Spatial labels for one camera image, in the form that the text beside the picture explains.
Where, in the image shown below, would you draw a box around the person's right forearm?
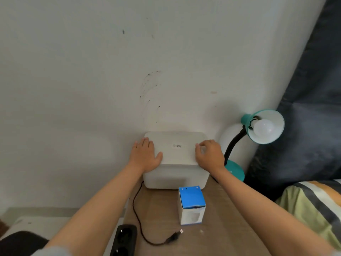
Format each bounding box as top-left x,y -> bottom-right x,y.
210,164 -> 338,256

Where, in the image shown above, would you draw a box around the black power strip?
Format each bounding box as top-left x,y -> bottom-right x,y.
109,224 -> 138,256

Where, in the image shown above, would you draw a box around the white plastic box lid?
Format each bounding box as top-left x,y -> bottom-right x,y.
144,131 -> 209,166

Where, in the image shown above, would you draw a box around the black chair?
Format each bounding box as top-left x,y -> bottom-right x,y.
0,231 -> 50,256

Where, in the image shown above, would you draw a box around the white light bulb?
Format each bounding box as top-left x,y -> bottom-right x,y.
253,119 -> 275,136

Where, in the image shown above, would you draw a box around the dark grey curtain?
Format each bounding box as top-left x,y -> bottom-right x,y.
243,0 -> 341,203

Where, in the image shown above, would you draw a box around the white plastic storage box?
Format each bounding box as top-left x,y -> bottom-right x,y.
142,163 -> 210,190

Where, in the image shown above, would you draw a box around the blue and white carton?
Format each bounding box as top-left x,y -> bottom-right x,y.
177,185 -> 207,226

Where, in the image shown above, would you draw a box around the black cable with plug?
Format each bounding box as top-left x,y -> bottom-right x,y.
132,181 -> 185,246

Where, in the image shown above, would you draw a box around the striped bedding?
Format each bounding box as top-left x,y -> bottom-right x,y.
275,179 -> 341,251

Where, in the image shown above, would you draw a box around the person's left hand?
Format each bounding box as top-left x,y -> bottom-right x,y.
129,137 -> 163,174

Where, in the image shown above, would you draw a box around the teal desk lamp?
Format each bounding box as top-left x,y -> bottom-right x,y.
223,109 -> 285,183

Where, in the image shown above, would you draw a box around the person's right hand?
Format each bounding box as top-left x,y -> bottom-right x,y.
195,140 -> 226,176

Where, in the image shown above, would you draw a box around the grey sleeve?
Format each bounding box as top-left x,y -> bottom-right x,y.
31,246 -> 70,256

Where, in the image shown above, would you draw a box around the person's left forearm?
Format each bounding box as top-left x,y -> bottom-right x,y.
43,163 -> 146,256

